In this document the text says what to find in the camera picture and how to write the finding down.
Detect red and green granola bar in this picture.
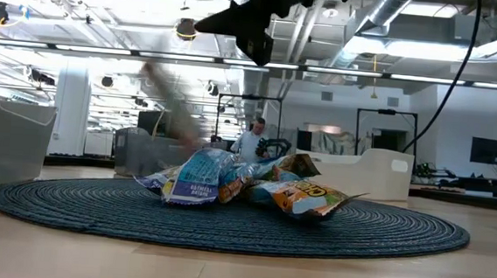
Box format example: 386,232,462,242
267,150,323,183

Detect blue wrapper granola bar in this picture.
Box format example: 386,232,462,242
159,144,238,210

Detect brown and blue granola bar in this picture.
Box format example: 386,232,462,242
133,162,182,193

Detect orange wrapper granola bar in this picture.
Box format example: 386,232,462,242
242,176,369,225

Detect ceiling light strip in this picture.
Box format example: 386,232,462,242
0,38,497,91

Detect person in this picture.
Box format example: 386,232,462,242
228,115,273,164

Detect white pillar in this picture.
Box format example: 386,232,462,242
47,66,95,158

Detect white plastic bin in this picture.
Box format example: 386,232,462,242
291,142,416,204

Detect dark blue round woven mat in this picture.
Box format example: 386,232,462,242
0,168,474,272

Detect light grey plastic bin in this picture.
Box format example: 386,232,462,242
0,55,62,199

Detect distant black robot station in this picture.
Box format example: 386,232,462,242
410,140,497,199

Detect silver ventilation duct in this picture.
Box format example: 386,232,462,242
327,0,420,73

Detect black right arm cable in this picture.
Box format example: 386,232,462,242
401,0,484,159

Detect black wall monitor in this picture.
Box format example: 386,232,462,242
469,136,497,166

